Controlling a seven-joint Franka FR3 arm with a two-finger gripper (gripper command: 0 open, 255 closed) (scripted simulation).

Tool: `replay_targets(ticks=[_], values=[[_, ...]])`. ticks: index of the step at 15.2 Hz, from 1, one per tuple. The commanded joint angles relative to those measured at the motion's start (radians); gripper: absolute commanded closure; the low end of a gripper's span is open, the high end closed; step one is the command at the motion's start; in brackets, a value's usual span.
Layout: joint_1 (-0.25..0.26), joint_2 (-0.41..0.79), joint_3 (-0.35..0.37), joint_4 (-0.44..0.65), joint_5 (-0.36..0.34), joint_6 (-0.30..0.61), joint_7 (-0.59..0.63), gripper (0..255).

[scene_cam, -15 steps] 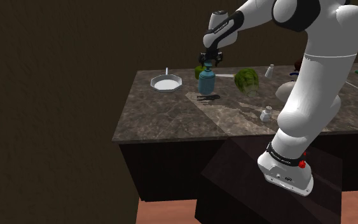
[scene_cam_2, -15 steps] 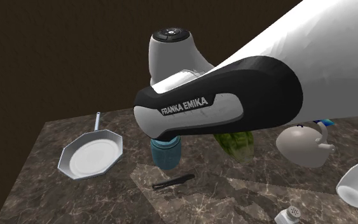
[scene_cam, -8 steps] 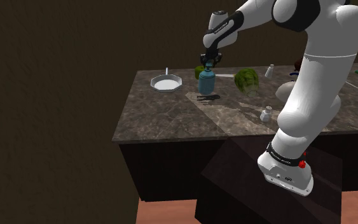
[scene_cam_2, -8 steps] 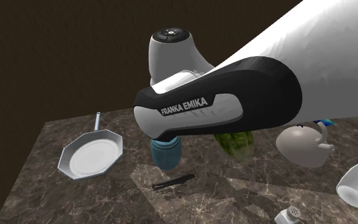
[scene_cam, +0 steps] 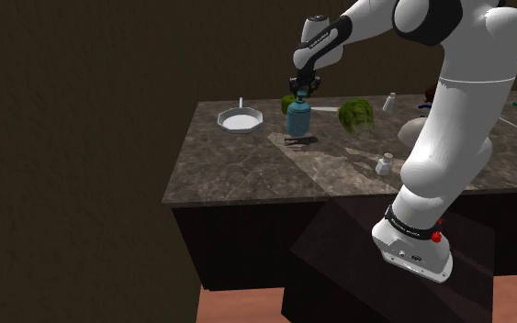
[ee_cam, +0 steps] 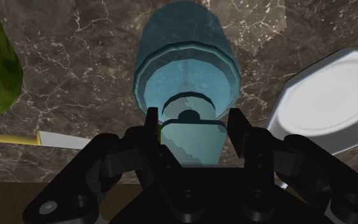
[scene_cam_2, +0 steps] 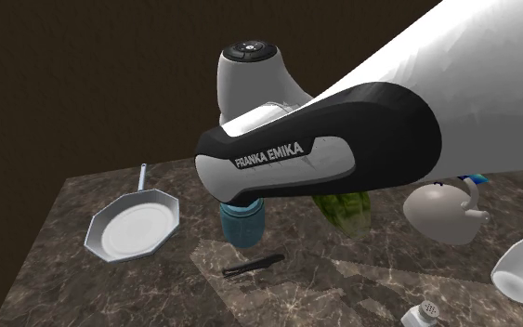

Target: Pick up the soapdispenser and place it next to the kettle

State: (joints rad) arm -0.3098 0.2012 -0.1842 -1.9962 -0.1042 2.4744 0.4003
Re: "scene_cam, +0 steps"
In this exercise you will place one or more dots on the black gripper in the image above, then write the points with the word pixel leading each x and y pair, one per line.
pixel 305 81

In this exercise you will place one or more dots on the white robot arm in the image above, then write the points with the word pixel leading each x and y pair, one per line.
pixel 468 112

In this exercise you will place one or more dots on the green apple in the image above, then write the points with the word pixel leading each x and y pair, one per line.
pixel 286 103

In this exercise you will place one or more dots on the white knife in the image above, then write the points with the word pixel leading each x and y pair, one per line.
pixel 325 108

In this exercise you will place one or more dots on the blue bottle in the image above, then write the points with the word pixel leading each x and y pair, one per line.
pixel 298 118

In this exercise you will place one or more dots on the green lettuce head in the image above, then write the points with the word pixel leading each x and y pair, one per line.
pixel 356 117

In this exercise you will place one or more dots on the white octagonal pan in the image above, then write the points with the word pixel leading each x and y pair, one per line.
pixel 240 121

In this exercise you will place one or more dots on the white pepper shaker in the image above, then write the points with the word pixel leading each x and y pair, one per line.
pixel 389 103

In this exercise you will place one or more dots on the white salt shaker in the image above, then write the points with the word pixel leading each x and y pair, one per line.
pixel 384 165

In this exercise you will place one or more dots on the white rounded bowl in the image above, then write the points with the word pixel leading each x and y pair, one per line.
pixel 410 132

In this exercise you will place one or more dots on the brown and blue figure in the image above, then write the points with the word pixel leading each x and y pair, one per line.
pixel 430 95

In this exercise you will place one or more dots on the dark counter cabinet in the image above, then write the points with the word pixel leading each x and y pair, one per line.
pixel 240 241

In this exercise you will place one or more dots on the dark robot stand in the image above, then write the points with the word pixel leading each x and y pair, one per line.
pixel 356 277

